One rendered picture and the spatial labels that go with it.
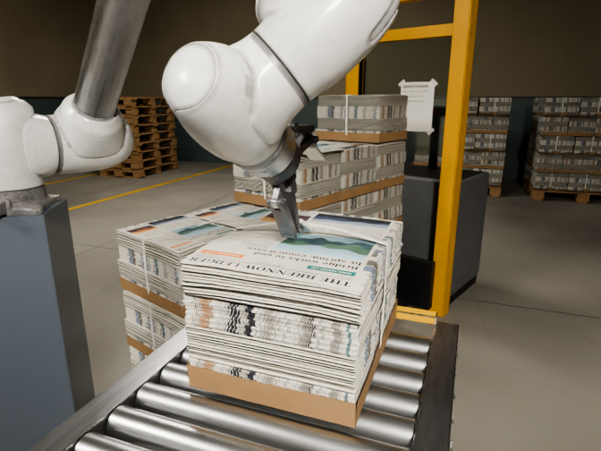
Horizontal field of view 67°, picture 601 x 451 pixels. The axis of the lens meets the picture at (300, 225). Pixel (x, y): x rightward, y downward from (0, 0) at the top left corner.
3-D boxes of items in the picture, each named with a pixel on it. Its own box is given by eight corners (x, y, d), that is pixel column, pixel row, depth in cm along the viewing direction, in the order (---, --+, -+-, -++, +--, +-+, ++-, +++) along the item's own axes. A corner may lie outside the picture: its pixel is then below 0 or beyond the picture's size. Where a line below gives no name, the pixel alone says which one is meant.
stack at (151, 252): (135, 427, 181) (111, 227, 158) (314, 320, 267) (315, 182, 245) (195, 477, 157) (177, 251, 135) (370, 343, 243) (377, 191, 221)
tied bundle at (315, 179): (232, 201, 200) (231, 148, 194) (276, 191, 222) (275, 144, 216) (300, 215, 177) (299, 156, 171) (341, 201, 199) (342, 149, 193)
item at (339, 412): (233, 338, 90) (232, 319, 88) (377, 368, 80) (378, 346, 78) (187, 387, 75) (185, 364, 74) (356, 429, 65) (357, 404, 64)
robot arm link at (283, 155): (215, 165, 60) (235, 179, 66) (277, 168, 57) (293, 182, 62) (228, 102, 62) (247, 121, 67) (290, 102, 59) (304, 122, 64)
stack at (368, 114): (313, 321, 267) (315, 94, 232) (342, 304, 289) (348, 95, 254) (369, 343, 243) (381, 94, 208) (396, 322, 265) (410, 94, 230)
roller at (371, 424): (150, 375, 81) (157, 394, 83) (419, 443, 65) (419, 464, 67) (166, 354, 85) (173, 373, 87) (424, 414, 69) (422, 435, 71)
